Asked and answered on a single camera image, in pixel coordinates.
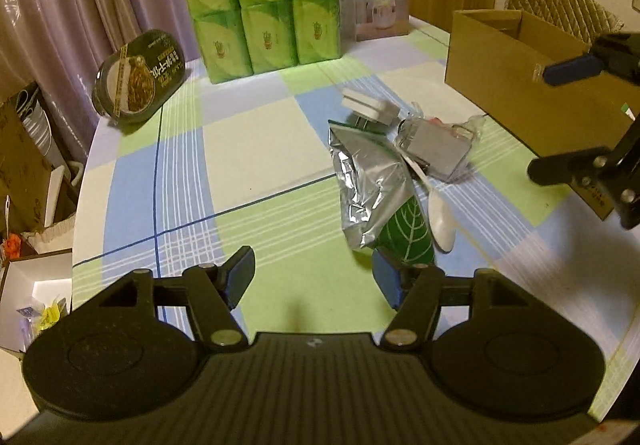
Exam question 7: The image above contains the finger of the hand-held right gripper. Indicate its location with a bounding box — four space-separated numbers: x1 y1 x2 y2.
527 111 640 230
542 32 640 88

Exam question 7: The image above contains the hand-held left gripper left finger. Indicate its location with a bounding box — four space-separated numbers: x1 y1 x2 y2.
97 245 257 353

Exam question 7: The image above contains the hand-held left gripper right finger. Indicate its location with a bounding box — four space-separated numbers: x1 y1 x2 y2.
372 250 531 353

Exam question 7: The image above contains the large cardboard box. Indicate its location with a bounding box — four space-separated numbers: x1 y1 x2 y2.
445 9 640 221

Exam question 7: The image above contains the green leaf foil bag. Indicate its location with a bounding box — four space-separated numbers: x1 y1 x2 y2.
327 121 437 268

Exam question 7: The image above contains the white plug-in night light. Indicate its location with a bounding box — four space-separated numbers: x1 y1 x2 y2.
341 86 399 131

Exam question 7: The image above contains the checked tablecloth desktop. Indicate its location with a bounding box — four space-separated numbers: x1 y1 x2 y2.
70 15 640 431

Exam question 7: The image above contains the white plastic spoon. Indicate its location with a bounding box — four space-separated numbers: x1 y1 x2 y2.
404 152 457 254

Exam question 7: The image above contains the clear plastic bag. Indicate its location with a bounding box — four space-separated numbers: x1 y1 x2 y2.
394 101 487 183

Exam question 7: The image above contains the white open box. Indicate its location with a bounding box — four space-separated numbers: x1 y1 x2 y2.
0 249 75 353

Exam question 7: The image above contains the black instant noodle bowl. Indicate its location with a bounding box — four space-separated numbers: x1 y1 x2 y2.
92 28 186 126

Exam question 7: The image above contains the bundle of green tissue packs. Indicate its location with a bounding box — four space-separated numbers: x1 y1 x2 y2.
174 0 343 85

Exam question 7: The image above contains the brown patterned curtain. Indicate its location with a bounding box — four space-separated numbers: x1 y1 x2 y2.
0 0 201 166

